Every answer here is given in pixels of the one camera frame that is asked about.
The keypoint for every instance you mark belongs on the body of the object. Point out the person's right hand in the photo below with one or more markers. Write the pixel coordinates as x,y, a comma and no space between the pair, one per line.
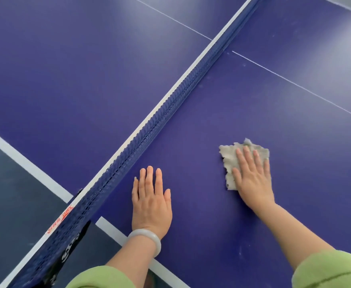
255,185

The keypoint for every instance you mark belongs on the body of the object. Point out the person's left hand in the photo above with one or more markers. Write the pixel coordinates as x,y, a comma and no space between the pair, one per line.
151,209

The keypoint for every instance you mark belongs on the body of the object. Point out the grey cleaning cloth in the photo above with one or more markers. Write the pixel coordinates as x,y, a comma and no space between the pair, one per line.
228,158

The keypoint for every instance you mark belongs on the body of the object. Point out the person's left forearm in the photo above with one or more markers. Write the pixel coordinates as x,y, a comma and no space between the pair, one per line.
133,260

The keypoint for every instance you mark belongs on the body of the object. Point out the person's right forearm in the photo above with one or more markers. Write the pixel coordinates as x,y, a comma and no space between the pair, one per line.
292,236

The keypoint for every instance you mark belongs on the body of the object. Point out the dark table tennis net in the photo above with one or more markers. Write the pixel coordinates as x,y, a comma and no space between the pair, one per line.
163,113

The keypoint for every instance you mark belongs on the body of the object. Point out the blue table tennis table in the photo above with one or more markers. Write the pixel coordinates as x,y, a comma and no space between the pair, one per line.
73,71

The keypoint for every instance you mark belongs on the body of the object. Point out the green right sleeve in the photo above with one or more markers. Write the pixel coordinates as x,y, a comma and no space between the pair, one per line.
331,271

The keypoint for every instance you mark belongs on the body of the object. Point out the black net post clamp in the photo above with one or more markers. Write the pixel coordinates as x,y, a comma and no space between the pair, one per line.
70,248

